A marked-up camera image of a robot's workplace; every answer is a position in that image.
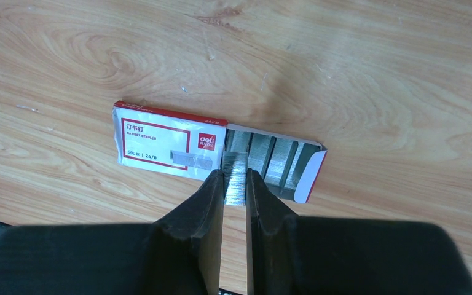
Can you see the silver staple strip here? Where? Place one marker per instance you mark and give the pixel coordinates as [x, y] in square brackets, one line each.
[234, 168]

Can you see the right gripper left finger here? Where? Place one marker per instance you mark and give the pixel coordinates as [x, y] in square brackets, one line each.
[178, 254]

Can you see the red staple box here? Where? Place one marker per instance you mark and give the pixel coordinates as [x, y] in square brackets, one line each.
[192, 146]

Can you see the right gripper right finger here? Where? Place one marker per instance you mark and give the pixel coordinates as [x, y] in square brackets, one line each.
[292, 254]

